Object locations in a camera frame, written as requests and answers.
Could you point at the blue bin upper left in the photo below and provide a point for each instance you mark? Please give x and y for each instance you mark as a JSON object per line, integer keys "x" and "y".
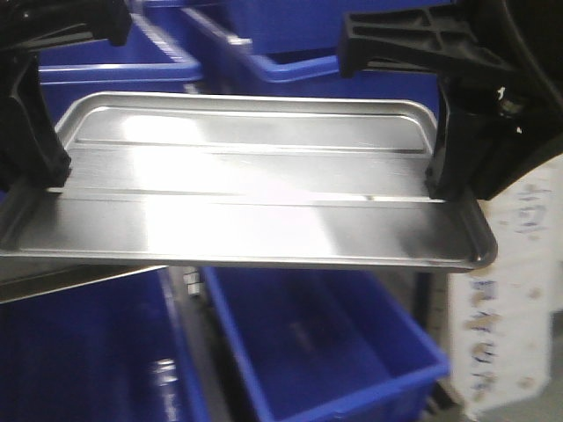
{"x": 150, "y": 61}

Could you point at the blue bin lower left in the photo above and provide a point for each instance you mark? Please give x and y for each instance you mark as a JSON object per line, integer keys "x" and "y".
{"x": 108, "y": 351}

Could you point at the blue bin on rack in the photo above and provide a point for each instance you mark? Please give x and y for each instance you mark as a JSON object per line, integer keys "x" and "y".
{"x": 234, "y": 69}

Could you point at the steel front rack beam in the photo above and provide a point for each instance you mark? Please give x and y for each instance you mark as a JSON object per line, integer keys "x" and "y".
{"x": 21, "y": 280}

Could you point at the blue bin lower centre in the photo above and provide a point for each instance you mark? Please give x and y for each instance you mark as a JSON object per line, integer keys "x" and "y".
{"x": 322, "y": 345}

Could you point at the silver metal tray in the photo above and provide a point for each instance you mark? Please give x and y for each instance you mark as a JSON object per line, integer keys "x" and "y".
{"x": 164, "y": 179}

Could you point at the white cardboard box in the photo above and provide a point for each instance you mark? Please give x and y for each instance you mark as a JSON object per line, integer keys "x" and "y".
{"x": 500, "y": 316}

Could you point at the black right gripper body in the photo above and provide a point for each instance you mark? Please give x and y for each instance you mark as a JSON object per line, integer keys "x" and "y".
{"x": 507, "y": 54}

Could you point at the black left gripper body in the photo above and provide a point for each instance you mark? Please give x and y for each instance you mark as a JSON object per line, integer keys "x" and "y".
{"x": 27, "y": 27}

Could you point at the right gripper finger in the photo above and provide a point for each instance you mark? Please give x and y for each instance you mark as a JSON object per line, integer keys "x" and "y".
{"x": 452, "y": 162}

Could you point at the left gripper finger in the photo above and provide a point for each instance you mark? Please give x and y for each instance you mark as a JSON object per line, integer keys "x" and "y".
{"x": 30, "y": 147}

